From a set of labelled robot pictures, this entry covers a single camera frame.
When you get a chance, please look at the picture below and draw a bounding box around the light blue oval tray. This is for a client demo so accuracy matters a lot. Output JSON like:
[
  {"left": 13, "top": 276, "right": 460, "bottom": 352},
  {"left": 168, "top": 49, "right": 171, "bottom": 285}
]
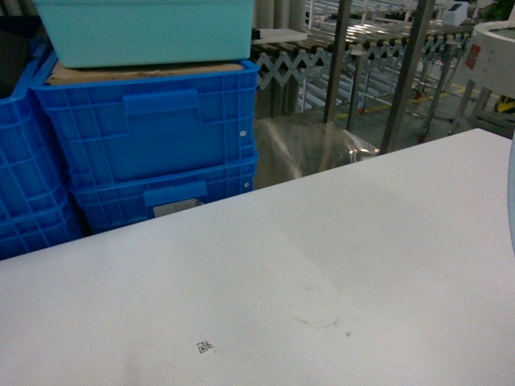
[{"left": 507, "top": 138, "right": 515, "bottom": 251}]

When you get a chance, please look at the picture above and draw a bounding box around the clear plastic sheet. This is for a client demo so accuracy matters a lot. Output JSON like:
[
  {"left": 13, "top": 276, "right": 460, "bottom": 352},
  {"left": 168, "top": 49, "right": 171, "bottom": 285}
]
[{"left": 253, "top": 116, "right": 379, "bottom": 189}]

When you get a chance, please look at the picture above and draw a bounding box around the blue crate lower right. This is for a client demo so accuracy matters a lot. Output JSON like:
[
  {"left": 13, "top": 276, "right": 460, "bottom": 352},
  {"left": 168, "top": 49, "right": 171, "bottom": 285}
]
[{"left": 72, "top": 152, "right": 258, "bottom": 233}]

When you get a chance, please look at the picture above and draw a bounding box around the blue crate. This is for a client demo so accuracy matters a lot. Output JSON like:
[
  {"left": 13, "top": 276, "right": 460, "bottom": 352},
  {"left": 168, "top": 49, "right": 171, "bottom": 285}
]
[
  {"left": 1, "top": 41, "right": 67, "bottom": 224},
  {"left": 1, "top": 201, "right": 83, "bottom": 260},
  {"left": 72, "top": 152, "right": 258, "bottom": 233},
  {"left": 32, "top": 58, "right": 258, "bottom": 188}
]

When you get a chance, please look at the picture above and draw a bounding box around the blue crate upper right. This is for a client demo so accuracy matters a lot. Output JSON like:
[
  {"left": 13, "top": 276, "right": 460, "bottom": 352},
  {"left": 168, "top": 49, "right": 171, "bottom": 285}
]
[{"left": 32, "top": 58, "right": 258, "bottom": 188}]

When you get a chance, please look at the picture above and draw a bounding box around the expandable roller conveyor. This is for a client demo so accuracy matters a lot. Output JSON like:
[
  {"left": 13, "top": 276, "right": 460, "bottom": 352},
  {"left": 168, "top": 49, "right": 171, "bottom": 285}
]
[{"left": 251, "top": 30, "right": 476, "bottom": 142}]

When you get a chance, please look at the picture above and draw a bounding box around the blue crate upper middle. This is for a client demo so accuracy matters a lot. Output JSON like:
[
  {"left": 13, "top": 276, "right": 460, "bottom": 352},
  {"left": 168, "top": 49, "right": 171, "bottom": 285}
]
[{"left": 1, "top": 41, "right": 67, "bottom": 224}]

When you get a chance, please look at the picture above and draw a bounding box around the brown cardboard sheet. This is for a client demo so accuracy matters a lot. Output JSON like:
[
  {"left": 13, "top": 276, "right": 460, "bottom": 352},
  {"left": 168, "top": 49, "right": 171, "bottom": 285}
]
[{"left": 43, "top": 61, "right": 245, "bottom": 85}]

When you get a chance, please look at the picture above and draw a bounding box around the blue crate lower middle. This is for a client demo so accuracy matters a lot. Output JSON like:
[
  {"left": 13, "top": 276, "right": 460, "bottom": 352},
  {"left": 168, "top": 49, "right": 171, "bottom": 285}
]
[{"left": 1, "top": 201, "right": 83, "bottom": 260}]

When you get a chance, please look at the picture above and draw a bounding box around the teal plastic bin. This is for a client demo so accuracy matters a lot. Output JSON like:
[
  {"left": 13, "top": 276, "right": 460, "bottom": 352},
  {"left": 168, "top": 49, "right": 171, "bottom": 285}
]
[{"left": 35, "top": 1, "right": 254, "bottom": 68}]

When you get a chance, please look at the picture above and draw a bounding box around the white round rotary table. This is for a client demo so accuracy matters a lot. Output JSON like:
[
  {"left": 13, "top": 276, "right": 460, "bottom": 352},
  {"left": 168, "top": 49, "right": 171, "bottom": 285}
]
[{"left": 446, "top": 18, "right": 515, "bottom": 138}]

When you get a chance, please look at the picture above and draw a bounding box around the black box in crate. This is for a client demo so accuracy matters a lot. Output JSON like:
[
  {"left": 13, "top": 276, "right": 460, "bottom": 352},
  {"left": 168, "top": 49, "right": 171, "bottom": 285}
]
[{"left": 1, "top": 31, "right": 29, "bottom": 98}]

